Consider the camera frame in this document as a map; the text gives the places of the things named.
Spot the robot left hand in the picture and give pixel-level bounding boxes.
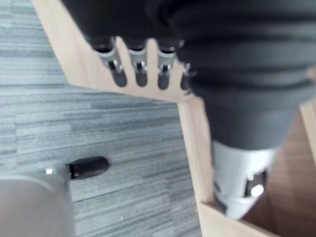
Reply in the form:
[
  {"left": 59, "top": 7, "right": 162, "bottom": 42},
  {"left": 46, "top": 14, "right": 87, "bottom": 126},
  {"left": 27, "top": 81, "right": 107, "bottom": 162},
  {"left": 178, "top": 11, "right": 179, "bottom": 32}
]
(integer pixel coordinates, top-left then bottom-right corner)
[{"left": 60, "top": 0, "right": 316, "bottom": 222}]

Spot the wooden office cabinet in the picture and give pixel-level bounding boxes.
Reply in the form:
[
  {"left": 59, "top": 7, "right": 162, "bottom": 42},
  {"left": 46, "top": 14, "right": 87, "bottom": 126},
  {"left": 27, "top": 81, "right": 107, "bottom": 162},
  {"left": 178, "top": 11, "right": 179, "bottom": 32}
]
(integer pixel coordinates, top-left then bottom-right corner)
[{"left": 172, "top": 97, "right": 316, "bottom": 237}]

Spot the wooden left cabinet door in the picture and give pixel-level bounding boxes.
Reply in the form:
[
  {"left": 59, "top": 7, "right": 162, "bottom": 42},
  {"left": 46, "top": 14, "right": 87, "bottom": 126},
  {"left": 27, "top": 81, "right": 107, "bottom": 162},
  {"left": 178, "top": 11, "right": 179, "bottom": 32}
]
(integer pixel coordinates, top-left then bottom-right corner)
[{"left": 32, "top": 0, "right": 196, "bottom": 103}]

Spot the dark robot foot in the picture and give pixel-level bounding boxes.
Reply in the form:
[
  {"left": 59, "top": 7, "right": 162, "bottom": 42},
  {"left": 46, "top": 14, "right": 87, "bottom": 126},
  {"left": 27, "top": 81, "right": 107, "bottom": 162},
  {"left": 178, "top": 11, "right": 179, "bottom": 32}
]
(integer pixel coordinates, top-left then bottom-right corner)
[{"left": 65, "top": 156, "right": 110, "bottom": 181}]

